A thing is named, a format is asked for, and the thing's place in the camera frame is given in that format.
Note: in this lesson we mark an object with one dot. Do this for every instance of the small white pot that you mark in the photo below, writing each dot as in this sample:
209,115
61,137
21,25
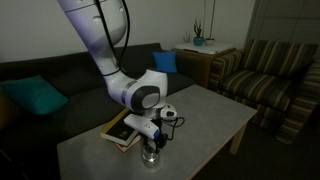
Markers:
209,42

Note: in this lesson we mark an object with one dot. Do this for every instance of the teal pot with plant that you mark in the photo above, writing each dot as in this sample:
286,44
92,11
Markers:
198,41

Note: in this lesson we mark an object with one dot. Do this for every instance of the silver bottle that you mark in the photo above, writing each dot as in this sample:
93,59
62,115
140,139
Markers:
150,159

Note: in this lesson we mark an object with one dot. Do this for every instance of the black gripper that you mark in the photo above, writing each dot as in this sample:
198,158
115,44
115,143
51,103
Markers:
156,133

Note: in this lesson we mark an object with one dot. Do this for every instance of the black book yellow spine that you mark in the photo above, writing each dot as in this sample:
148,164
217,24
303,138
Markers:
118,131

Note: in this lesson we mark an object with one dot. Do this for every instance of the blue cushion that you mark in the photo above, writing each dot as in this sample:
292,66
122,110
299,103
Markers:
165,62

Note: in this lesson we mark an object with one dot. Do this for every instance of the thin pale twig stems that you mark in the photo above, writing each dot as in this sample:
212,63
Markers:
212,16

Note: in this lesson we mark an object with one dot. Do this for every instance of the window blinds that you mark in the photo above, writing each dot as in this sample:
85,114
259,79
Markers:
286,20

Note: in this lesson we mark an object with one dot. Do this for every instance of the striped armchair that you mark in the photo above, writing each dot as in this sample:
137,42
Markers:
263,83

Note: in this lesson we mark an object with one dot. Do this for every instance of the teal cushion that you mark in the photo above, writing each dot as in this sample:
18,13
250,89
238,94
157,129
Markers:
33,95

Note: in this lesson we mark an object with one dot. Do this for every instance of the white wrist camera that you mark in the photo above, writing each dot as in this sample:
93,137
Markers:
168,111

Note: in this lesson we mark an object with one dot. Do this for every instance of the wooden side table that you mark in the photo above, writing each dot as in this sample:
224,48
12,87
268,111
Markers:
196,65

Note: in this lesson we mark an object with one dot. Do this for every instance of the white flat board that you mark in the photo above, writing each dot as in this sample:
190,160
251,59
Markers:
206,48

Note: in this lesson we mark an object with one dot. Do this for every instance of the dark grey fabric sofa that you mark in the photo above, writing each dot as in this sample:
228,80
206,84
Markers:
66,86

